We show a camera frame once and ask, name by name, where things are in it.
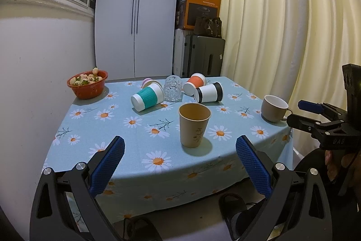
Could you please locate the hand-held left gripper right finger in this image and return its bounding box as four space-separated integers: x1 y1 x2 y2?
235 135 336 241

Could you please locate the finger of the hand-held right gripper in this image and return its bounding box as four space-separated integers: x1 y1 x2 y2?
298 100 349 124
287 113 328 140

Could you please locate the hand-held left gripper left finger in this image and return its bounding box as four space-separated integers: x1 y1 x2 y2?
30 136 125 241

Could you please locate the brown paper cup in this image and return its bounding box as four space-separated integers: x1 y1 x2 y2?
179 103 212 148

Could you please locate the white cup with teal sleeve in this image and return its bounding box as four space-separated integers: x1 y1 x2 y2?
130 84 164 112

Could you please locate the white cup with black sleeve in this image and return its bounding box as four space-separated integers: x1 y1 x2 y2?
194 82 224 103

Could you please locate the pink cup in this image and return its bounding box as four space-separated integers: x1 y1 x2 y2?
142 78 163 90

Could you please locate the white cup with orange sleeve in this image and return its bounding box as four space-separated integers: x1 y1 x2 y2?
183 73 206 96

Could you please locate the person's right hand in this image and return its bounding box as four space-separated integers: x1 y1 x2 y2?
324 150 344 182

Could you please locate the blue daisy print tablecloth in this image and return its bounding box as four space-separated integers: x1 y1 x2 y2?
42 77 294 233

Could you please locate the beige ceramic mug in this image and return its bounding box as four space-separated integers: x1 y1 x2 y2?
261 95 294 123

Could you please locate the black slipper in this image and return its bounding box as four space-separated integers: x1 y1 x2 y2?
218 193 267 241
123 216 162 241

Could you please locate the red colander bowl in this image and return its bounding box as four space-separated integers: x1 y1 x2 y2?
67 70 108 100

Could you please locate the pile of pale strawberries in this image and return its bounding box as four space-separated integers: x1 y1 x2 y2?
70 67 104 86

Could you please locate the clear glass tumbler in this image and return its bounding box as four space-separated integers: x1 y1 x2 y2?
164 75 183 102

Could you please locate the cream curtain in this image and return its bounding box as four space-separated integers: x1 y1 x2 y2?
207 0 361 151

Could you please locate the dark grey suitcase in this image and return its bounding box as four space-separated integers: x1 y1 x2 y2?
183 34 226 76

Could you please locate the dark handbag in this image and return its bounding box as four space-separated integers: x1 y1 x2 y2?
194 16 222 39

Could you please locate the white suitcase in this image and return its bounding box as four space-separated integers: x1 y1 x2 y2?
173 29 192 75

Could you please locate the white wardrobe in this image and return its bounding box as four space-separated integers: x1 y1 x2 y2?
94 0 181 81

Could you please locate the orange cardboard box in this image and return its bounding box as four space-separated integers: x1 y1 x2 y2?
176 0 222 31

